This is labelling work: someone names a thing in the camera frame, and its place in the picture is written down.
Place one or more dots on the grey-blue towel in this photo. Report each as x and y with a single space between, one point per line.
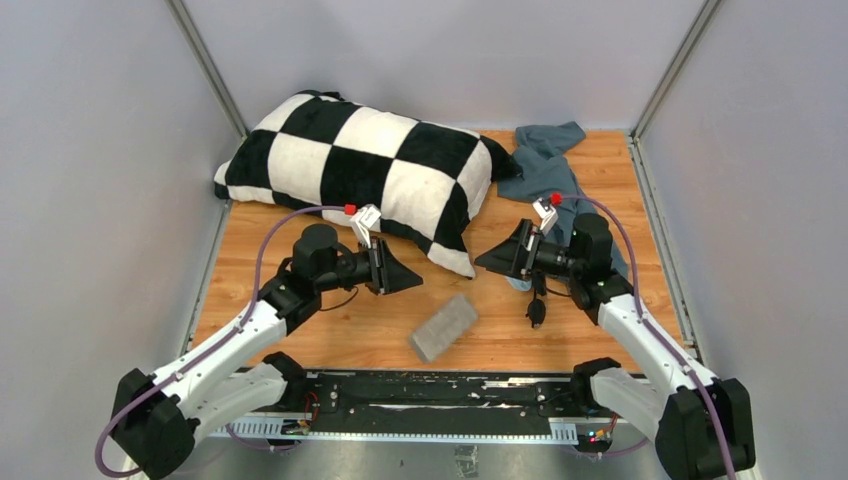
540 152

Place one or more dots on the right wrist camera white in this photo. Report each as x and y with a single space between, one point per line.
546 210

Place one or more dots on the aluminium frame rail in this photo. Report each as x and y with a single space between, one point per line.
411 434

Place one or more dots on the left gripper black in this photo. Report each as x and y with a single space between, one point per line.
386 274

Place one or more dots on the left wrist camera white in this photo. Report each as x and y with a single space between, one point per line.
363 221

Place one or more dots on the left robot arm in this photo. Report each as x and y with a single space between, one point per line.
159 418

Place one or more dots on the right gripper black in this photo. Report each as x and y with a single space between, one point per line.
518 255

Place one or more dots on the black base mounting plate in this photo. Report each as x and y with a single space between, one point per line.
424 404

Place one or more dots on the black sunglasses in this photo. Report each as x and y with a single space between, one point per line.
537 307

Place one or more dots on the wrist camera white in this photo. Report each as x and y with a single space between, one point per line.
363 221
546 210

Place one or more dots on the light blue cleaning cloth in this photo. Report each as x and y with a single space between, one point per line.
519 284

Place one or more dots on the grey glasses case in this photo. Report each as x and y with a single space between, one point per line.
437 334

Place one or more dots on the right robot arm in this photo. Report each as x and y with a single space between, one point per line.
699 424

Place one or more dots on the black white checkered pillow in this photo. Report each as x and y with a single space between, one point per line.
428 180

